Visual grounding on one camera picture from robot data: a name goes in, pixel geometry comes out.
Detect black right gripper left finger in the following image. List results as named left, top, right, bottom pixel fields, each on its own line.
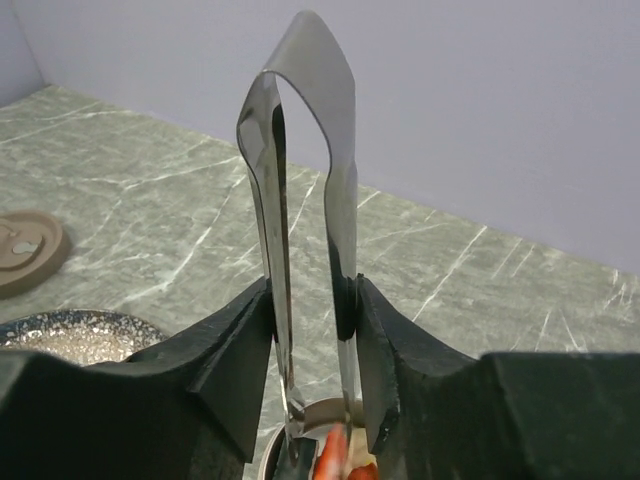
left=1, top=279, right=273, bottom=479

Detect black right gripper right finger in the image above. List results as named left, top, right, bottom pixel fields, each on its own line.
left=357, top=278, right=639, bottom=479

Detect orange shrimp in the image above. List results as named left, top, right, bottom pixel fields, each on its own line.
left=312, top=424, right=349, bottom=480

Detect brown round lid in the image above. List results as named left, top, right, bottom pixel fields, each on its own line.
left=1, top=210, right=72, bottom=299

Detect silver metal tongs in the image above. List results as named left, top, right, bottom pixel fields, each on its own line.
left=235, top=9, right=358, bottom=463

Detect orange salmon slice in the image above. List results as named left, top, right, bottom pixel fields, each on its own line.
left=347, top=462, right=379, bottom=480

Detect round lunch container far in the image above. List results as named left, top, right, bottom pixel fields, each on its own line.
left=257, top=398, right=377, bottom=480

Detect speckled ceramic plate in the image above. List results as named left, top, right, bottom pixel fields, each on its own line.
left=1, top=309, right=167, bottom=366

